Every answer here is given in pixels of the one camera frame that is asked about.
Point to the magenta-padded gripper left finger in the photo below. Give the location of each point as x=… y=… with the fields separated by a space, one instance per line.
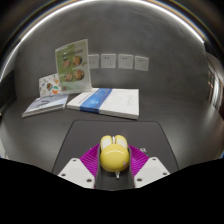
x=75 y=171

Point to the white book with blue band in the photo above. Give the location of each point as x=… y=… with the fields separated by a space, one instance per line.
x=113 y=101

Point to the colourful sticker card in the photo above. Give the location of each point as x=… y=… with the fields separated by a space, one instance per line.
x=48 y=86

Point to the yellow computer mouse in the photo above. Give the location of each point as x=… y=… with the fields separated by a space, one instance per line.
x=114 y=156

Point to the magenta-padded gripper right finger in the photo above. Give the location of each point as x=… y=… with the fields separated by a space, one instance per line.
x=151 y=170

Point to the black mouse pad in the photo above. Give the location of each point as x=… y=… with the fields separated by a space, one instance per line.
x=113 y=128

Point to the grey striped book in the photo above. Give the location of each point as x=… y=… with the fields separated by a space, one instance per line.
x=45 y=105

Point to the green food poster stand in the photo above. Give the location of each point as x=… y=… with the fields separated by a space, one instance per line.
x=73 y=66

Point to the white wall socket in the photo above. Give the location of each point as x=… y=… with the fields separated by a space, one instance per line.
x=141 y=63
x=108 y=61
x=93 y=61
x=125 y=61

